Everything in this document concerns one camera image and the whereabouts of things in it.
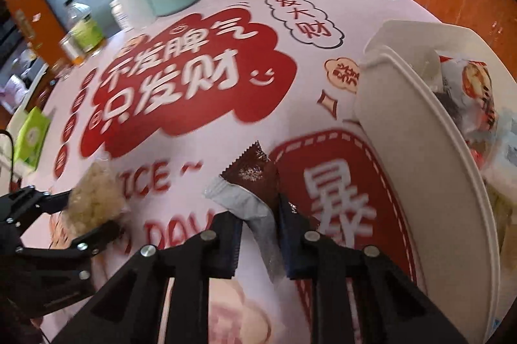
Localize white plastic bottle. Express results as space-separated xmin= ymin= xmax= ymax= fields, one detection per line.
xmin=109 ymin=0 xmax=155 ymax=32

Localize clear packet of pale snacks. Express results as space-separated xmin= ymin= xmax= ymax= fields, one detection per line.
xmin=66 ymin=159 xmax=127 ymax=236

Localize red and clear snack packet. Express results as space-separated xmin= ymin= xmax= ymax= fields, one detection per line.
xmin=437 ymin=56 xmax=498 ymax=145

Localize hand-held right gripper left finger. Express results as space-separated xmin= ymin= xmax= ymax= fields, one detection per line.
xmin=52 ymin=210 xmax=244 ymax=344

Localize black cable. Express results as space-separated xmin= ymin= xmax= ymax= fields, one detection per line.
xmin=0 ymin=129 xmax=17 ymax=169

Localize green label bottle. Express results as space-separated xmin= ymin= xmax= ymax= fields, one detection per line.
xmin=60 ymin=0 xmax=106 ymax=54

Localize green tissue pack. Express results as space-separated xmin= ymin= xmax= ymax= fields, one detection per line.
xmin=14 ymin=106 xmax=52 ymax=169

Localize brown snack packet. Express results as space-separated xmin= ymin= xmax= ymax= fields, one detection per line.
xmin=220 ymin=141 xmax=321 ymax=233

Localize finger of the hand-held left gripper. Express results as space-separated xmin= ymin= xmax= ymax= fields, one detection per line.
xmin=15 ymin=220 xmax=122 ymax=261
xmin=0 ymin=186 xmax=74 ymax=226

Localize grey snack packet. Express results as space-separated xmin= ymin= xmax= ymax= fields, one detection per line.
xmin=203 ymin=177 xmax=285 ymax=282

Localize silver snack packet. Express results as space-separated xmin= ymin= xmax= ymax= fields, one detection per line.
xmin=480 ymin=105 xmax=517 ymax=187

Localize white plastic bin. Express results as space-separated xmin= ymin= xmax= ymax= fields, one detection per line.
xmin=353 ymin=19 xmax=517 ymax=344

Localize red printed table mat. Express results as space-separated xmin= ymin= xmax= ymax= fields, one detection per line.
xmin=8 ymin=0 xmax=517 ymax=344

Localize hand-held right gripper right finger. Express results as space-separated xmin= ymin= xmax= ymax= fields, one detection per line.
xmin=278 ymin=204 xmax=465 ymax=344

